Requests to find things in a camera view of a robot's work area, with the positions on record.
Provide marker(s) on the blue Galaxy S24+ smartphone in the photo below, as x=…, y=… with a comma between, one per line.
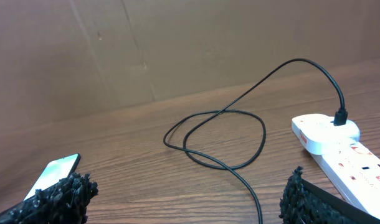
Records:
x=53, y=172

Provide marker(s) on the white charger plug adapter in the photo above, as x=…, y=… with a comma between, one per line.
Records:
x=318, y=134

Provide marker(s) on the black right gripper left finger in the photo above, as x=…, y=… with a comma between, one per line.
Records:
x=63, y=203

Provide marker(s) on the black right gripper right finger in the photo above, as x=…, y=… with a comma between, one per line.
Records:
x=305, y=203

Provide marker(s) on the white power strip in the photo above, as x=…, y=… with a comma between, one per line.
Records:
x=355, y=172

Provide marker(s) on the brown cardboard panel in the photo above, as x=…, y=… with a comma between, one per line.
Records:
x=64, y=59

